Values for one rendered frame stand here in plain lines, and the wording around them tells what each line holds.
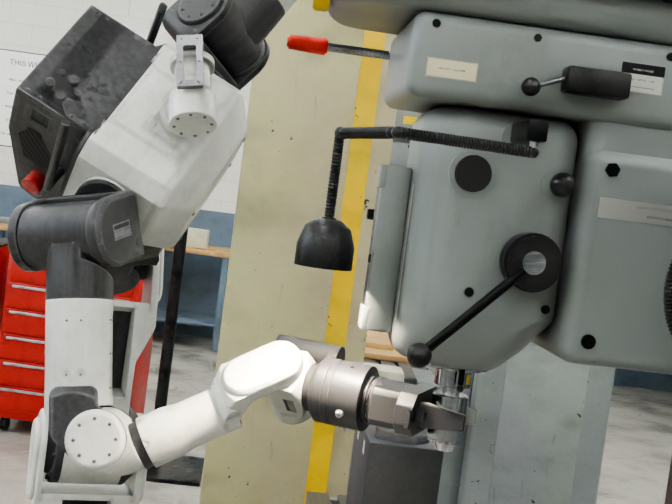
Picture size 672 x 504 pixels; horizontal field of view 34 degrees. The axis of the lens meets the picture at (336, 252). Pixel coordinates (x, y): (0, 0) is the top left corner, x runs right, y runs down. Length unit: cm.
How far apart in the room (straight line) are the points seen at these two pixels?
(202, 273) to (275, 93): 737
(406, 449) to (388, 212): 50
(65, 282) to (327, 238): 38
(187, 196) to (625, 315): 64
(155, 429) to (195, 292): 897
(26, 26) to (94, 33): 902
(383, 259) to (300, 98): 177
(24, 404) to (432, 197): 496
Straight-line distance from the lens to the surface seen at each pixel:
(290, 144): 310
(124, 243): 151
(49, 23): 1065
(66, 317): 148
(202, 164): 160
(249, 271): 311
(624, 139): 134
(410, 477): 175
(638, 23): 134
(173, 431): 147
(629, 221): 133
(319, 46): 148
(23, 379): 612
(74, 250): 148
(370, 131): 124
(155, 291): 192
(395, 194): 137
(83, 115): 158
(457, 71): 128
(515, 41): 130
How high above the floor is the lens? 150
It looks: 3 degrees down
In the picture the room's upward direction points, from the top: 7 degrees clockwise
